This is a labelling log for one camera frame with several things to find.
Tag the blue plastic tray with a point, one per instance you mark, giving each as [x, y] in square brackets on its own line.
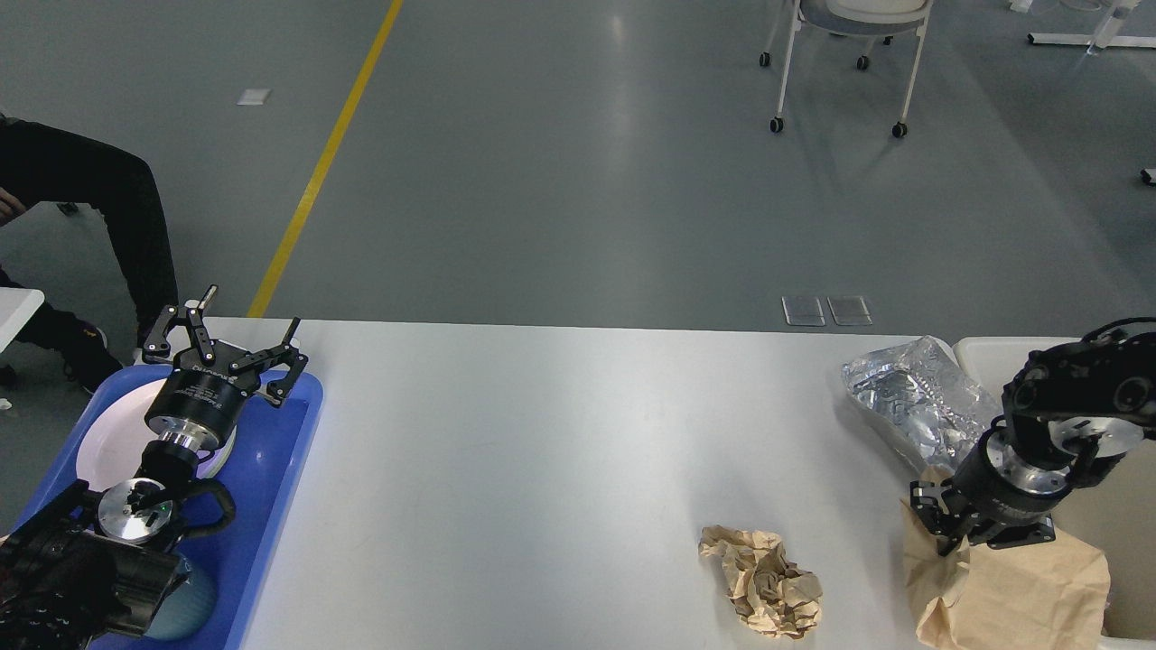
[261, 473]

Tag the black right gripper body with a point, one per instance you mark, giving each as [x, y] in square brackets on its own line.
[996, 490]

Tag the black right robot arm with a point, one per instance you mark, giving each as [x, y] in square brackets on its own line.
[1068, 417]

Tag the white paper scrap on floor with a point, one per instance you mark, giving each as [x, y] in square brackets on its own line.
[253, 97]

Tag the pink plate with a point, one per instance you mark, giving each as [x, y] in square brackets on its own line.
[111, 446]

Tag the clear plastic bag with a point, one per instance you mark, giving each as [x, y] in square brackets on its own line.
[921, 402]

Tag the white stand base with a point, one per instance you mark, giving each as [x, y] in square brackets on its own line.
[1105, 36]

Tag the dark green mug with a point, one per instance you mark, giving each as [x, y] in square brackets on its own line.
[187, 609]

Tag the person hand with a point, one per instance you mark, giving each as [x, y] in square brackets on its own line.
[10, 207]

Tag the white plastic bin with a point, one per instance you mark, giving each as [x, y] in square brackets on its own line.
[1117, 517]

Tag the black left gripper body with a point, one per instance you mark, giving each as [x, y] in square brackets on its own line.
[203, 403]

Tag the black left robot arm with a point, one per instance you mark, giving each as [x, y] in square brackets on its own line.
[93, 563]

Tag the brown paper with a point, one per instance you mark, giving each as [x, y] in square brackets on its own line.
[771, 595]

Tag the black sneaker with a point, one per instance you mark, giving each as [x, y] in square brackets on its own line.
[87, 362]

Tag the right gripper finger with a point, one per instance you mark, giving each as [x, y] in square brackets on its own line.
[998, 536]
[943, 510]

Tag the brown paper bag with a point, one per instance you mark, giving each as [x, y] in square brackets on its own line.
[1040, 596]

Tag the white office chair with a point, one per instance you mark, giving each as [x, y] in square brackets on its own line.
[870, 20]

